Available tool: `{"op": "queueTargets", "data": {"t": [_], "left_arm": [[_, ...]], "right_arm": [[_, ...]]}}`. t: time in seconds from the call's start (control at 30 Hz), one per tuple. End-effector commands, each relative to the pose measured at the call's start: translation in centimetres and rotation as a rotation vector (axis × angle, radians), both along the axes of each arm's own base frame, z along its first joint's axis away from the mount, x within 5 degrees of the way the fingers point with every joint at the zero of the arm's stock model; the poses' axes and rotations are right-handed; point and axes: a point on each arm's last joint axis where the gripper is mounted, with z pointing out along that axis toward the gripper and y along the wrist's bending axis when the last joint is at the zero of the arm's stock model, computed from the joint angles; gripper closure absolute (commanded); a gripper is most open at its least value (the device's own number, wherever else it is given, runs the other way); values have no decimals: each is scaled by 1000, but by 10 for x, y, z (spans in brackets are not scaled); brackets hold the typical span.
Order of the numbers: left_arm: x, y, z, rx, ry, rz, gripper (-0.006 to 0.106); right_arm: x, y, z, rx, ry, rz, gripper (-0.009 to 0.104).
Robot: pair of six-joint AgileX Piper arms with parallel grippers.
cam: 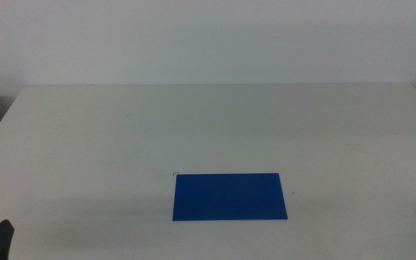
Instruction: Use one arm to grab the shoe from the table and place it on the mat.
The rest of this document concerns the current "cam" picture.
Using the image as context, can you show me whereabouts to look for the blue rectangular mat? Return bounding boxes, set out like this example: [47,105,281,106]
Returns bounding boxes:
[172,173,289,222]

